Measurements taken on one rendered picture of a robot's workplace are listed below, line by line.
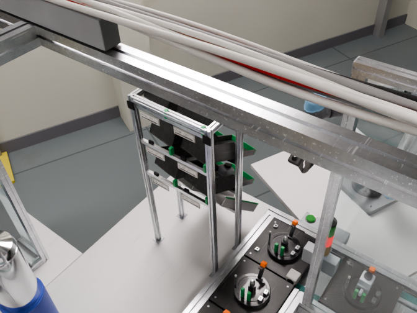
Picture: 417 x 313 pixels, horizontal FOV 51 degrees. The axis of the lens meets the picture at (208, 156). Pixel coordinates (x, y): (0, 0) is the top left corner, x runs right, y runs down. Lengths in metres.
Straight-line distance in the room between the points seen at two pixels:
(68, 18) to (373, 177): 0.60
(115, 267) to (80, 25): 1.33
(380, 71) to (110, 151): 3.10
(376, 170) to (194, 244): 1.49
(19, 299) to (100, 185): 2.07
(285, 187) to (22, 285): 1.31
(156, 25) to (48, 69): 3.15
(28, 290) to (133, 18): 1.11
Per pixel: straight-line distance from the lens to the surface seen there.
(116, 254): 2.03
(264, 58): 0.60
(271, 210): 2.01
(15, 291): 1.58
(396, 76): 0.99
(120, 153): 3.81
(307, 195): 2.22
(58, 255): 2.11
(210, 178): 1.43
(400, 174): 0.59
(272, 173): 2.31
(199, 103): 0.71
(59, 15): 0.89
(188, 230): 2.06
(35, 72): 3.82
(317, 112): 1.58
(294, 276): 1.78
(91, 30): 0.83
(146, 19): 0.72
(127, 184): 3.52
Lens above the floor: 2.48
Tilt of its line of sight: 43 degrees down
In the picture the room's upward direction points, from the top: 3 degrees counter-clockwise
